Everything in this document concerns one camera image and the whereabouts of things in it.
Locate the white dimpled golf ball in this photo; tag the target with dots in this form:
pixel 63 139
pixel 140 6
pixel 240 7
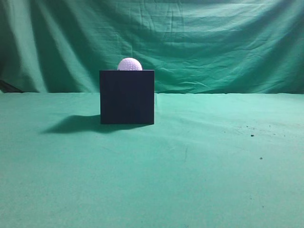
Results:
pixel 129 64

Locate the black cube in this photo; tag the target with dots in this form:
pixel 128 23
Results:
pixel 127 97

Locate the green table cloth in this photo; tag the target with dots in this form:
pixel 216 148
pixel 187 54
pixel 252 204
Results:
pixel 208 161

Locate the green backdrop cloth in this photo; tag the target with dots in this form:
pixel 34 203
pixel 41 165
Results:
pixel 194 46

